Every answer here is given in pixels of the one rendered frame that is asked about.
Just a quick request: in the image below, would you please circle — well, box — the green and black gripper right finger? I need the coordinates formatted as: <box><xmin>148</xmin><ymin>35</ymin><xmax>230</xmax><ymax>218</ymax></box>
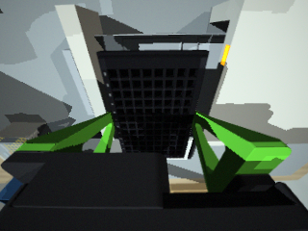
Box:
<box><xmin>192</xmin><ymin>111</ymin><xmax>292</xmax><ymax>193</ymax></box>

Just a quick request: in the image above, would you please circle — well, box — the blue open-top bin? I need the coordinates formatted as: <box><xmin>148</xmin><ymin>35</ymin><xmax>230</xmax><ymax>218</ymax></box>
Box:
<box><xmin>0</xmin><ymin>178</ymin><xmax>22</xmax><ymax>204</ymax></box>

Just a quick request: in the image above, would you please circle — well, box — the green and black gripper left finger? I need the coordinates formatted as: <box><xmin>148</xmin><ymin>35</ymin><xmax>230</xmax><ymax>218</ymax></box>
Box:
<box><xmin>15</xmin><ymin>111</ymin><xmax>116</xmax><ymax>152</ymax></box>

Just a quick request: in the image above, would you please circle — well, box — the black multi-well plate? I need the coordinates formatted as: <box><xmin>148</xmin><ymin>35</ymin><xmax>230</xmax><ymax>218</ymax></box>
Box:
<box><xmin>96</xmin><ymin>50</ymin><xmax>210</xmax><ymax>158</ymax></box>

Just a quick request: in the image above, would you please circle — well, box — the grey flat mat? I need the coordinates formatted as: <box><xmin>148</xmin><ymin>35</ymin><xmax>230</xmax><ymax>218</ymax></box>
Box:
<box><xmin>0</xmin><ymin>0</ymin><xmax>308</xmax><ymax>179</ymax></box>

